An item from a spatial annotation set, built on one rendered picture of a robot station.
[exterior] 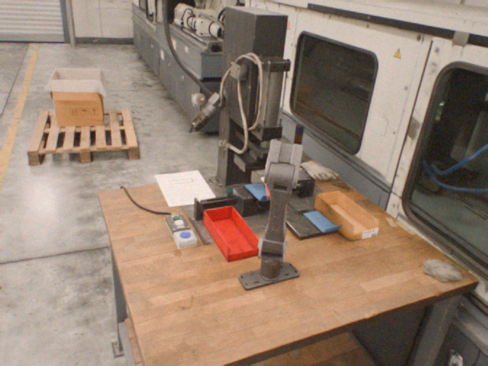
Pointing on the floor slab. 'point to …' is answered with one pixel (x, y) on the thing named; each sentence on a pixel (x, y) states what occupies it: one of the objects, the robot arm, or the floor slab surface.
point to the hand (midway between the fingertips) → (269, 197)
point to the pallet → (35, 153)
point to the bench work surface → (361, 259)
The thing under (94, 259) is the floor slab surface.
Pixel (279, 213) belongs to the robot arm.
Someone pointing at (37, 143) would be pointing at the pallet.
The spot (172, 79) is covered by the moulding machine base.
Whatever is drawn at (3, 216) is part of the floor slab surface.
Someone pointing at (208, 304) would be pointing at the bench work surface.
